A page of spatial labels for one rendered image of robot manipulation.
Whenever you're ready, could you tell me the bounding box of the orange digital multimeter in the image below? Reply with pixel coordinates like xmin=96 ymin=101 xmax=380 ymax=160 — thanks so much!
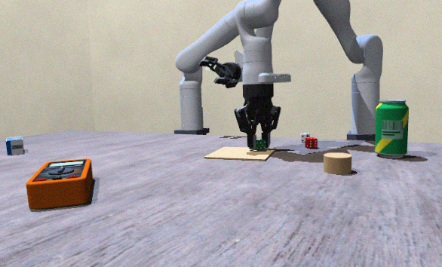
xmin=26 ymin=159 xmax=93 ymax=209

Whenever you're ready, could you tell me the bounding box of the beige flat mat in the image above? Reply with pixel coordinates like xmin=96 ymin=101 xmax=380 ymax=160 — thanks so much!
xmin=204 ymin=147 xmax=276 ymax=161

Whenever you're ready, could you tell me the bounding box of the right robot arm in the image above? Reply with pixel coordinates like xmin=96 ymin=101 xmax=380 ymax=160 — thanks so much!
xmin=176 ymin=9 xmax=274 ymax=130

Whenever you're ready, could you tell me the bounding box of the green soda can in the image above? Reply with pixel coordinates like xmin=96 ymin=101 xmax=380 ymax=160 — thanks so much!
xmin=375 ymin=100 xmax=409 ymax=158

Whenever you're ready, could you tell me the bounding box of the red die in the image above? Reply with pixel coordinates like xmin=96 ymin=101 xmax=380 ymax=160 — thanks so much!
xmin=305 ymin=137 xmax=318 ymax=149

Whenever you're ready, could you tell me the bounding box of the green die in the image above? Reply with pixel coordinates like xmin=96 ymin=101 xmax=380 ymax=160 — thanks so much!
xmin=256 ymin=139 xmax=266 ymax=151

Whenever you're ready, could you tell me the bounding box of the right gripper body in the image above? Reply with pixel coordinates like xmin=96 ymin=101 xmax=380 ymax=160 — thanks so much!
xmin=214 ymin=62 xmax=241 ymax=80

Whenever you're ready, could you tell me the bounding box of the white die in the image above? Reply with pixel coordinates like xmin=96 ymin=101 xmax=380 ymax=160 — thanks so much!
xmin=301 ymin=133 xmax=310 ymax=143

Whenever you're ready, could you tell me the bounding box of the tan short cylinder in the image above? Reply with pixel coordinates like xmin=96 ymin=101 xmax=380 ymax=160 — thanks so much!
xmin=324 ymin=152 xmax=351 ymax=174

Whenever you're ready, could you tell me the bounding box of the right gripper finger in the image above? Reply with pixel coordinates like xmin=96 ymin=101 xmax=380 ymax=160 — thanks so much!
xmin=214 ymin=69 xmax=238 ymax=88
xmin=198 ymin=56 xmax=226 ymax=71

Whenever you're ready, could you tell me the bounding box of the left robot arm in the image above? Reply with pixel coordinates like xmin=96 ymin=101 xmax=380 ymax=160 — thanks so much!
xmin=235 ymin=0 xmax=383 ymax=134

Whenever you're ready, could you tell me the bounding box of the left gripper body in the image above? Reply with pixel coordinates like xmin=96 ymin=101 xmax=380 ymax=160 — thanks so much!
xmin=243 ymin=84 xmax=274 ymax=120

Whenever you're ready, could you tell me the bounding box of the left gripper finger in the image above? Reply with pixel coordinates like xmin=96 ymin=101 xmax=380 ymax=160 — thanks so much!
xmin=234 ymin=104 xmax=262 ymax=150
xmin=259 ymin=106 xmax=281 ymax=148

